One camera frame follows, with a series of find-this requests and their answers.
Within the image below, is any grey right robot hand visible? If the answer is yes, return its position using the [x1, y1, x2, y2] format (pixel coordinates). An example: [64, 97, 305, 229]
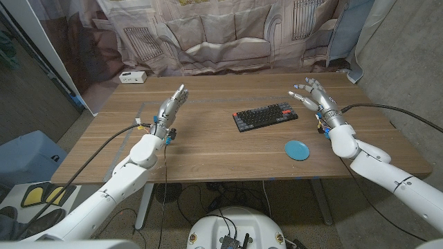
[288, 77, 347, 129]

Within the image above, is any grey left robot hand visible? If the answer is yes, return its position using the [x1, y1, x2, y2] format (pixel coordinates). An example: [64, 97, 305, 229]
[150, 84, 190, 139]

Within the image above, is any black keyboard with red keys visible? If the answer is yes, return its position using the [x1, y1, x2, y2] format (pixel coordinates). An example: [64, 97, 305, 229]
[232, 102, 299, 133]

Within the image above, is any blue round dish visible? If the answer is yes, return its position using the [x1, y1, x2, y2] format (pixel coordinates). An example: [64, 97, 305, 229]
[284, 140, 311, 162]

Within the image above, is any white power strip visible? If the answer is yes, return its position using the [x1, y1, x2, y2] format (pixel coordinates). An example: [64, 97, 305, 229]
[118, 71, 148, 84]

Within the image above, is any black round fan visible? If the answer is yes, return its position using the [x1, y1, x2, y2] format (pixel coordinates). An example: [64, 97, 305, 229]
[154, 183, 183, 204]

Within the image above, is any printed sofa room backdrop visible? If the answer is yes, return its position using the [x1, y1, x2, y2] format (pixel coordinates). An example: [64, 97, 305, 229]
[27, 0, 377, 115]

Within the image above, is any white table leg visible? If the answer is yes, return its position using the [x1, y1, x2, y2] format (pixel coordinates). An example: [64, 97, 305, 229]
[134, 183, 155, 231]

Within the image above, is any grey table leg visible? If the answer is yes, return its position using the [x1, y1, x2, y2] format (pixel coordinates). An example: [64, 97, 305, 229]
[310, 178, 334, 226]

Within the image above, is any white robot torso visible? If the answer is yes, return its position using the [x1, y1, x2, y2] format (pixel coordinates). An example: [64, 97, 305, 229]
[186, 206, 287, 249]

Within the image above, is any light blue plastic bin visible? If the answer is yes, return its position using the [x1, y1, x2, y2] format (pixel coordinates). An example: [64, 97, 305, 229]
[0, 130, 69, 190]

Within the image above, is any white upright panel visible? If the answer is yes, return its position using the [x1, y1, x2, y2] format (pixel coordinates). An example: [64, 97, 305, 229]
[0, 0, 100, 117]

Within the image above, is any white pedal mat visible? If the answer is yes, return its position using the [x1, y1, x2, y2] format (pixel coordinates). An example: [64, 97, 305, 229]
[0, 181, 82, 224]

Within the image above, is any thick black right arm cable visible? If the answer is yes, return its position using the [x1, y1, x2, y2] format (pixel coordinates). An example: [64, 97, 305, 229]
[341, 103, 443, 134]

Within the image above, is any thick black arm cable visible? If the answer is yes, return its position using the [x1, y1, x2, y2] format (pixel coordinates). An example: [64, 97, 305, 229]
[13, 122, 153, 239]
[341, 103, 443, 134]

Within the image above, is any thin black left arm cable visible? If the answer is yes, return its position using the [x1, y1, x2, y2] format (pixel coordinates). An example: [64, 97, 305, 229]
[157, 143, 169, 249]

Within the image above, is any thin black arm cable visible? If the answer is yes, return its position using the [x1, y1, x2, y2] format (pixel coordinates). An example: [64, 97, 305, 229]
[157, 143, 169, 249]
[338, 157, 428, 242]

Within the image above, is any black floor cable bundle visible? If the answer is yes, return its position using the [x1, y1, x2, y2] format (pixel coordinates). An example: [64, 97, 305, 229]
[176, 182, 264, 225]

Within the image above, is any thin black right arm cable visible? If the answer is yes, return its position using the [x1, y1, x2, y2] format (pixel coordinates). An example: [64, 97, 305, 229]
[338, 157, 428, 242]

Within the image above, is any white floor cable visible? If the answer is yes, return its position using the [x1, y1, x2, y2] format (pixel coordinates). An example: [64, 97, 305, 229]
[262, 181, 273, 219]

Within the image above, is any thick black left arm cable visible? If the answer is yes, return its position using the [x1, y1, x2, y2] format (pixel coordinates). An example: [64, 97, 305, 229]
[13, 122, 153, 239]

